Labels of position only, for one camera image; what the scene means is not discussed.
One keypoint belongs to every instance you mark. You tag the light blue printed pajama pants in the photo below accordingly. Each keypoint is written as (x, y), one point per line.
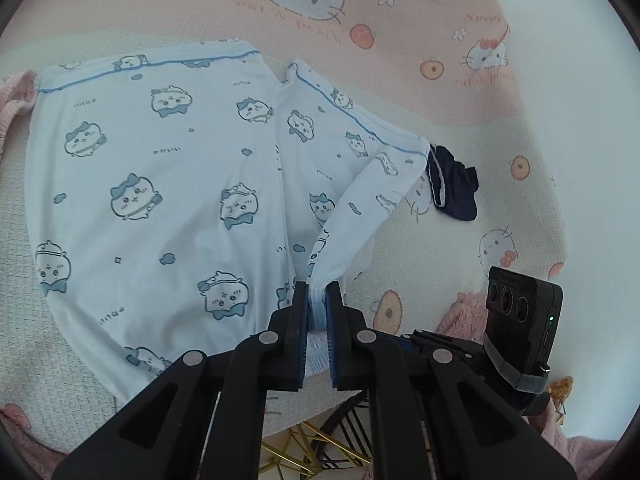
(175, 185)

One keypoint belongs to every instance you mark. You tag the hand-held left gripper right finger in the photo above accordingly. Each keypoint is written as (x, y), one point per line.
(330, 355)

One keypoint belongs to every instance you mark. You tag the pink printed pajama garment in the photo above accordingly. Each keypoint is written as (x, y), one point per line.
(15, 95)

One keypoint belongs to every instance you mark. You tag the navy cloth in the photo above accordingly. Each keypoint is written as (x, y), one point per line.
(457, 190)

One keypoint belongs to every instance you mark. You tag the pink cat printed blanket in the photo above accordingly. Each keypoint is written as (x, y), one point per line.
(525, 85)

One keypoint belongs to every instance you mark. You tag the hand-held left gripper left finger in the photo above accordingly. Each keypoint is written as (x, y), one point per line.
(301, 355)

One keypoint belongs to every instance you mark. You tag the pink fleece cloth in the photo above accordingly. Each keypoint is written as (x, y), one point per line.
(20, 422)

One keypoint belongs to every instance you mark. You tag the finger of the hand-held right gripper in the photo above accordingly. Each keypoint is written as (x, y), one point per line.
(465, 345)

